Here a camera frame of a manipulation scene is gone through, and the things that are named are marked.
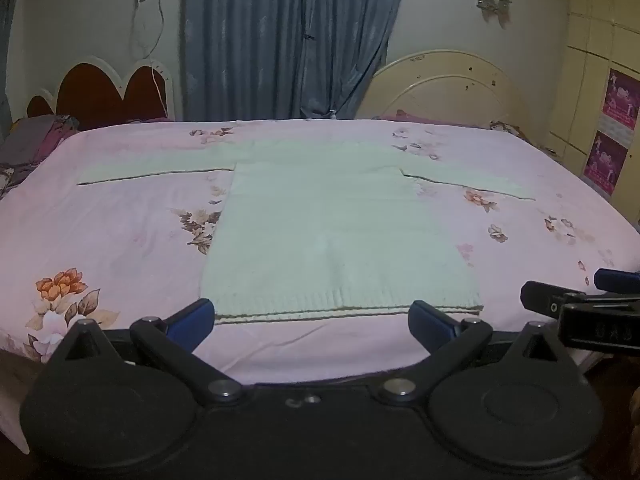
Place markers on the dark pink pillow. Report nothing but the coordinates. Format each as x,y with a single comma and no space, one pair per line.
35,140

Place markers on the red heart-shaped headboard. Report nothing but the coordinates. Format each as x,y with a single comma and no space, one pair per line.
100,90

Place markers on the pink wall poster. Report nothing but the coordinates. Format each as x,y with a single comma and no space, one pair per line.
621,97
606,162

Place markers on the pink floral bed sheet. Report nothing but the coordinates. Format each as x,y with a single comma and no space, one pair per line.
125,220

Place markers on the blue window curtain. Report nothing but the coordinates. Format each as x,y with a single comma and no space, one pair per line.
7,35
280,40

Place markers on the pale green knitted sweater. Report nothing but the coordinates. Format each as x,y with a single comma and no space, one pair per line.
325,220

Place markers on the cream round headboard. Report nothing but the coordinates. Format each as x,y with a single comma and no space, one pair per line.
450,90

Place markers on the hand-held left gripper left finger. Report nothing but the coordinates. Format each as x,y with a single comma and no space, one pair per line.
192,319

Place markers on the floral patterned pillow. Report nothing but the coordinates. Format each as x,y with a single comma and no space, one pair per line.
506,127

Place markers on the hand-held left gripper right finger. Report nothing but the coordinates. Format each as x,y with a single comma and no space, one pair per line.
425,321

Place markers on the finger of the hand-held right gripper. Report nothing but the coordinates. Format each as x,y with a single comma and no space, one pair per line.
542,297
620,281

